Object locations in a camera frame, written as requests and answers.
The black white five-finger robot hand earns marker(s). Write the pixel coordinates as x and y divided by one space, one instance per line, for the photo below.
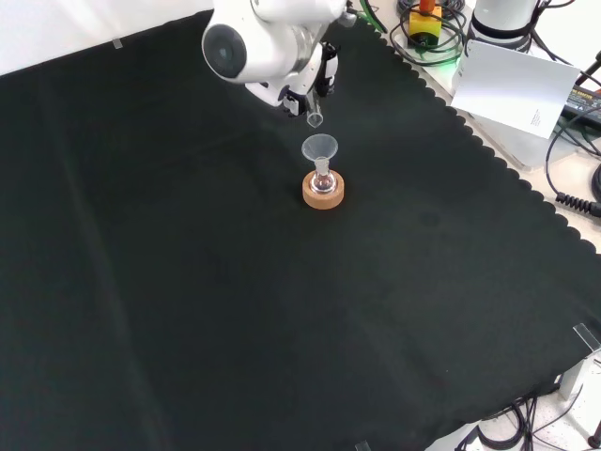
328 70

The clear graduated cylinder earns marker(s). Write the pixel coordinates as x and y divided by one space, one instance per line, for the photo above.
315 119

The small round-bottom glass flask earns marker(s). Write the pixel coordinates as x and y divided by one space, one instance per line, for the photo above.
322 183

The clear plastic funnel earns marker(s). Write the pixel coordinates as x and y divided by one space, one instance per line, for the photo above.
320 146

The yellow stop button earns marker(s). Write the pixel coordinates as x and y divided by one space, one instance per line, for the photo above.
425 26

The pale board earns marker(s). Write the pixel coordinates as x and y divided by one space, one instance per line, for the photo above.
512 89

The grey tape strip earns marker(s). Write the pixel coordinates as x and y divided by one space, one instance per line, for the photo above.
118 44

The black cloth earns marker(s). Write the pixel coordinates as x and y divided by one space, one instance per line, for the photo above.
235 282

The black labelled device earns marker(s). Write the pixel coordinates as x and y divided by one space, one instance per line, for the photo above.
584 101

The white box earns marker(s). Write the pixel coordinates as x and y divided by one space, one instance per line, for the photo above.
580 376

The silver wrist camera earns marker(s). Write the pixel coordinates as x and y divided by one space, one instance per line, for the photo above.
348 19

